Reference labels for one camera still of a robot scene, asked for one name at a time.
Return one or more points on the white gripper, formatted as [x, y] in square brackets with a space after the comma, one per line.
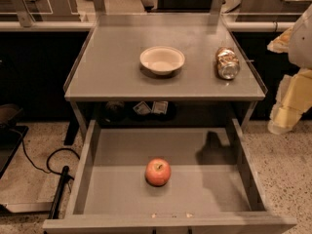
[302, 41]

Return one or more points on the red apple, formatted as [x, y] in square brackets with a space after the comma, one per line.
[158, 172]

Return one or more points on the open grey top drawer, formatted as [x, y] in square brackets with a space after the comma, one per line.
[213, 189]

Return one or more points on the grey counter cabinet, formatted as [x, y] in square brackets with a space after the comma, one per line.
[109, 68]

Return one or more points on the crushed metal can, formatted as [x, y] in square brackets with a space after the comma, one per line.
[227, 63]

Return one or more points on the white ceramic bowl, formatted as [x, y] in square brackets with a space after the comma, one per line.
[162, 60]

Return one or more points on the snack packet right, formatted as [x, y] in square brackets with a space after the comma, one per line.
[159, 107]

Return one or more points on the snack packet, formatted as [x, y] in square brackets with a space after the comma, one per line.
[159, 107]
[142, 108]

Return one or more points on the snack packet left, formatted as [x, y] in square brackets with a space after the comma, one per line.
[142, 108]

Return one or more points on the dark round object on shelf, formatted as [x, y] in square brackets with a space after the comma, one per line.
[114, 111]

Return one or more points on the black bar on floor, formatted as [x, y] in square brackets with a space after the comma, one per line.
[54, 211]

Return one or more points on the dark chair base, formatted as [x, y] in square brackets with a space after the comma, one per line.
[11, 134]

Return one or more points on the white rail right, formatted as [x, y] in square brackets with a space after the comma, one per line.
[259, 26]

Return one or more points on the white rail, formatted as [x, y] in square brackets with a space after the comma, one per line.
[48, 26]
[259, 26]

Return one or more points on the white rail left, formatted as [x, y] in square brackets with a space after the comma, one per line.
[48, 26]

